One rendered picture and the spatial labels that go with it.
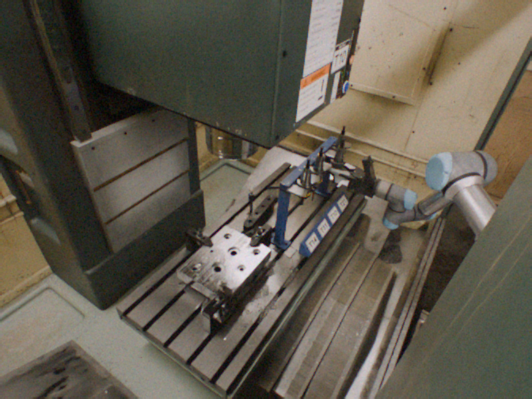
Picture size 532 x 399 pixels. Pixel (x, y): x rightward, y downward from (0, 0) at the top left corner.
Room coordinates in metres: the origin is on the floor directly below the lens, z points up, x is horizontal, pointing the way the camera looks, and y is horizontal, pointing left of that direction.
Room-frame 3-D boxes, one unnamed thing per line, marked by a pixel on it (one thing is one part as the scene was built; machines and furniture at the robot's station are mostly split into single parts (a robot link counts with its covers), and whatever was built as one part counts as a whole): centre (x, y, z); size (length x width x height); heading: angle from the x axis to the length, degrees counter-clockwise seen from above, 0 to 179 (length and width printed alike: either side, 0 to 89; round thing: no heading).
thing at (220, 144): (0.90, 0.11, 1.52); 0.16 x 0.16 x 0.12
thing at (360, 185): (1.18, -0.40, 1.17); 0.12 x 0.08 x 0.09; 60
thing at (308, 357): (0.87, -0.34, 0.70); 0.90 x 0.30 x 0.16; 150
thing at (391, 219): (1.11, -0.56, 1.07); 0.11 x 0.08 x 0.11; 105
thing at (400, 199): (1.10, -0.54, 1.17); 0.11 x 0.08 x 0.09; 60
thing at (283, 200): (1.06, -0.07, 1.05); 0.10 x 0.05 x 0.30; 60
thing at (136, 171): (1.12, 0.50, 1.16); 0.48 x 0.05 x 0.51; 150
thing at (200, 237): (0.96, 0.26, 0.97); 0.13 x 0.03 x 0.15; 60
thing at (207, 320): (0.67, 0.13, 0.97); 0.13 x 0.03 x 0.15; 150
